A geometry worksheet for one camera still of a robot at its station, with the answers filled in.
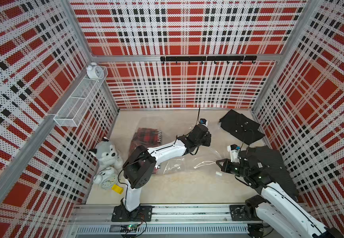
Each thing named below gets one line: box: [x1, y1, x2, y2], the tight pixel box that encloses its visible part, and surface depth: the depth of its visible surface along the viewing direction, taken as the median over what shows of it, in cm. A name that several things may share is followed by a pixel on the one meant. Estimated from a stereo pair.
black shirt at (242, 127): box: [219, 109, 266, 146], surface depth 111 cm
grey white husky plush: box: [88, 136, 124, 169], surface depth 79 cm
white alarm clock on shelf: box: [86, 61, 105, 79], surface depth 82 cm
